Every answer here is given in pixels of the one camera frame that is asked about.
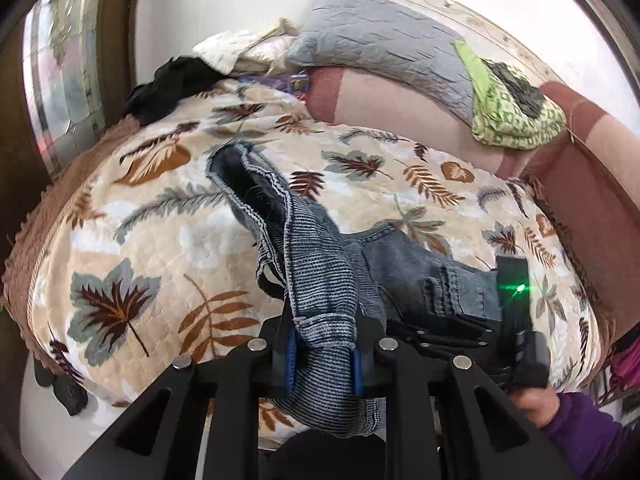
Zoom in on brown quilted blanket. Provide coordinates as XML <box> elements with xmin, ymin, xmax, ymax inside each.
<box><xmin>0</xmin><ymin>115</ymin><xmax>131</xmax><ymax>356</ymax></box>

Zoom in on black shoe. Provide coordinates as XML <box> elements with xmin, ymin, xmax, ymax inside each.
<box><xmin>34</xmin><ymin>360</ymin><xmax>90</xmax><ymax>417</ymax></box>

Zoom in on person's right hand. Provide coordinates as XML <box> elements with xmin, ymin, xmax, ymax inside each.
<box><xmin>510</xmin><ymin>385</ymin><xmax>561</xmax><ymax>428</ymax></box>

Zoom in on white floral pillow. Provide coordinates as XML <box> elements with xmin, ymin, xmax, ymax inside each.
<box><xmin>192</xmin><ymin>17</ymin><xmax>301</xmax><ymax>76</ymax></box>

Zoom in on green patterned blanket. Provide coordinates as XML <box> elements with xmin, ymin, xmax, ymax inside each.
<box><xmin>454</xmin><ymin>40</ymin><xmax>568</xmax><ymax>151</ymax></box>

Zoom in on magenta cloth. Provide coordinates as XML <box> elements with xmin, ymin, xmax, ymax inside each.
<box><xmin>607</xmin><ymin>344</ymin><xmax>640</xmax><ymax>406</ymax></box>

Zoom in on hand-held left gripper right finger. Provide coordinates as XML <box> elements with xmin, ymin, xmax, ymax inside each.
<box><xmin>350</xmin><ymin>310</ymin><xmax>576</xmax><ymax>480</ymax></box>

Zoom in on purple printed packet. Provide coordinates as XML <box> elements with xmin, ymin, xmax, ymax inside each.
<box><xmin>237</xmin><ymin>71</ymin><xmax>313</xmax><ymax>103</ymax></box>

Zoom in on wooden door with stained glass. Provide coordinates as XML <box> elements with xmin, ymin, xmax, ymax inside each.
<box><xmin>0</xmin><ymin>0</ymin><xmax>141</xmax><ymax>241</ymax></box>

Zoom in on grey quilted pillow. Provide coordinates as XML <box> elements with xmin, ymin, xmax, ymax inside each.
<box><xmin>285</xmin><ymin>0</ymin><xmax>476</xmax><ymax>111</ymax></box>

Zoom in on black garment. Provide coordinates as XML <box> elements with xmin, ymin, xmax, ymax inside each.
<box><xmin>122</xmin><ymin>56</ymin><xmax>226</xmax><ymax>126</ymax></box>

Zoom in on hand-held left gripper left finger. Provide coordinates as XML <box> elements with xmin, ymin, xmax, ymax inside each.
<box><xmin>62</xmin><ymin>310</ymin><xmax>301</xmax><ymax>480</ymax></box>

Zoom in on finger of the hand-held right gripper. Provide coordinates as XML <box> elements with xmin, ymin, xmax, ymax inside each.
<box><xmin>386</xmin><ymin>317</ymin><xmax>501</xmax><ymax>356</ymax></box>

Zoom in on dark grey cloth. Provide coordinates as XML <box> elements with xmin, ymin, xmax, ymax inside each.
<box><xmin>482</xmin><ymin>60</ymin><xmax>546</xmax><ymax>116</ymax></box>

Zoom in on grey denim pants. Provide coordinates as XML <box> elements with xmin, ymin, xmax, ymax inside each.
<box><xmin>206</xmin><ymin>141</ymin><xmax>503</xmax><ymax>438</ymax></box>

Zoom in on leaf print bedspread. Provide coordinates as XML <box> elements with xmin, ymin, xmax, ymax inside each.
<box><xmin>27</xmin><ymin>80</ymin><xmax>603</xmax><ymax>441</ymax></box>

